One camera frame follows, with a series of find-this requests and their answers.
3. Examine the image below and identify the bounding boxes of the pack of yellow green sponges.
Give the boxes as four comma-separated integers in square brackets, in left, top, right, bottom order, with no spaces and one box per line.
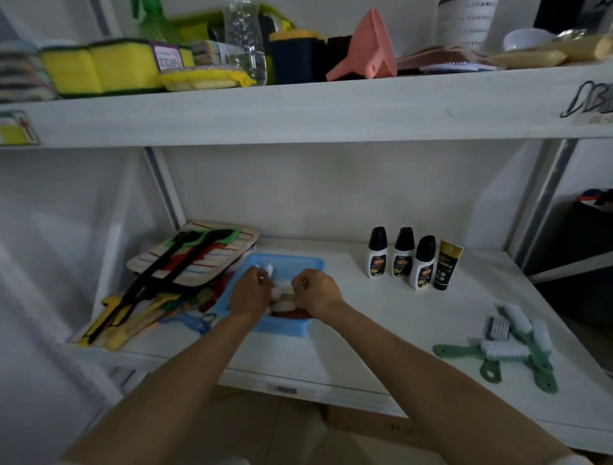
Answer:
[39,37,196,99]

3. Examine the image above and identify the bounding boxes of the yellow scouring cloth pack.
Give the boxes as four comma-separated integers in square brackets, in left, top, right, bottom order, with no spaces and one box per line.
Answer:
[160,66,257,93]

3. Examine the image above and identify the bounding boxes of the person's left hand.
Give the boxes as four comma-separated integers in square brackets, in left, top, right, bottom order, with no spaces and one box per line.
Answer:
[229,266,274,321]

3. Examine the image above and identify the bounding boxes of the black gold tube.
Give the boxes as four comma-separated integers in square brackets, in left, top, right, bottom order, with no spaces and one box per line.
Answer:
[433,240,464,291]

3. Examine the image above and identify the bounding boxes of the stack of striped dishcloths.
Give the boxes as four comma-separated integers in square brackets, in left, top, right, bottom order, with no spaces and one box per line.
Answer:
[0,40,58,104]

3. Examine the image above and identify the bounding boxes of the black box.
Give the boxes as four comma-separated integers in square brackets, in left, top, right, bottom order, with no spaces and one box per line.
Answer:
[324,34,354,75]

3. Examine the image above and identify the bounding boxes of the person's right hand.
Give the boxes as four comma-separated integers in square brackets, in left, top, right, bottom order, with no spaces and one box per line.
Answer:
[292,269,345,321]

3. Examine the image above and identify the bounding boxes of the colourful striped scouring pads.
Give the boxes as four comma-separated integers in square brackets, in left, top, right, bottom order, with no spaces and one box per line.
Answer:
[191,40,236,68]

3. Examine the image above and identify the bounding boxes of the large cardboard box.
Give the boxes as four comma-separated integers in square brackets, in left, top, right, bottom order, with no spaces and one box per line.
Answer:
[325,404,432,451]

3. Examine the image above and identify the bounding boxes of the dark red handled brush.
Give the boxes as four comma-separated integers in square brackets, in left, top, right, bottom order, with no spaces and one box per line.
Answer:
[270,306,313,321]

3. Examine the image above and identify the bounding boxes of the black tongs green card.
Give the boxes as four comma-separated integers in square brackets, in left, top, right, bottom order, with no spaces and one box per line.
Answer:
[88,229,240,344]

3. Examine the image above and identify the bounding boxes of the navy container yellow lid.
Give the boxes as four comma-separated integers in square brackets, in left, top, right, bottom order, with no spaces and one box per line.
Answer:
[268,29,328,86]

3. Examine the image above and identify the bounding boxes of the pink plastic funnel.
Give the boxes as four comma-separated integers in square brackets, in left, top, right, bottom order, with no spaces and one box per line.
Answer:
[325,7,398,82]

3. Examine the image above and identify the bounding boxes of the white perforated card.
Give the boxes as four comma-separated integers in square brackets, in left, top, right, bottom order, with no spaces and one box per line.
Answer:
[421,61,499,73]

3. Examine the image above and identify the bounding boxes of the yellow flat sponge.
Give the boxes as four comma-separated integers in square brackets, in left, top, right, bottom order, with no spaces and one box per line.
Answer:
[483,49,568,70]

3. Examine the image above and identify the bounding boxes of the pile of colourful plastic utensils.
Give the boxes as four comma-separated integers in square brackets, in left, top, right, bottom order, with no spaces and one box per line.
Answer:
[181,270,236,312]

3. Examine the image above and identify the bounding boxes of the green spray bottle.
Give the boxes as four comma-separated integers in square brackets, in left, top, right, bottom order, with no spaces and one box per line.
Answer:
[132,0,182,47]

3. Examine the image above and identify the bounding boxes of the person's left forearm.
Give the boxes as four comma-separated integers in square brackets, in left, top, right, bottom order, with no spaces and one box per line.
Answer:
[59,306,262,465]

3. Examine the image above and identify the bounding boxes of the person's right forearm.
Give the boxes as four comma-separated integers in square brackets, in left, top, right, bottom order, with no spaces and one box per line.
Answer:
[318,299,575,465]

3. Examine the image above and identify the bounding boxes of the white bowl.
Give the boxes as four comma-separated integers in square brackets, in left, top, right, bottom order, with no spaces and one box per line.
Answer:
[501,27,557,52]

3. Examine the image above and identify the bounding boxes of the clear plastic bottle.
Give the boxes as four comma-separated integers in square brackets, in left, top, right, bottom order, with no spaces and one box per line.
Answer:
[223,0,268,87]

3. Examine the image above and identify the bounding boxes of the white perforated cup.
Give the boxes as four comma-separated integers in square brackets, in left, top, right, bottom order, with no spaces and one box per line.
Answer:
[436,0,500,52]

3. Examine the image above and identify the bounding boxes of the pink flat plastic tray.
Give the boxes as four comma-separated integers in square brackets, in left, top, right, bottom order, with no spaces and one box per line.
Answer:
[396,45,485,73]

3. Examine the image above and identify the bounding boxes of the striped cream pot holder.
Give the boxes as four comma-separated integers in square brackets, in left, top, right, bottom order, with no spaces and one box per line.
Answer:
[126,220,261,288]

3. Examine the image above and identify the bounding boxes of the green yellow red sticker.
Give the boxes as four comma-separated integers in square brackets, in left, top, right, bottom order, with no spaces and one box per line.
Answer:
[0,110,41,147]

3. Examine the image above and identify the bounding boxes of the yellow black handled tool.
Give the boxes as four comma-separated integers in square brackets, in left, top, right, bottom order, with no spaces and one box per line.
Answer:
[78,294,133,348]

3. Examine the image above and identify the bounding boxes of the white black-capped bottle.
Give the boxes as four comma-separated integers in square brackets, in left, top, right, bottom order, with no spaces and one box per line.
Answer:
[392,227,416,278]
[367,226,388,278]
[411,234,437,291]

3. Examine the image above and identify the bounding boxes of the blue plastic basket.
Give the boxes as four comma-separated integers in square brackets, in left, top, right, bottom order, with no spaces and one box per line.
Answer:
[210,254,326,338]

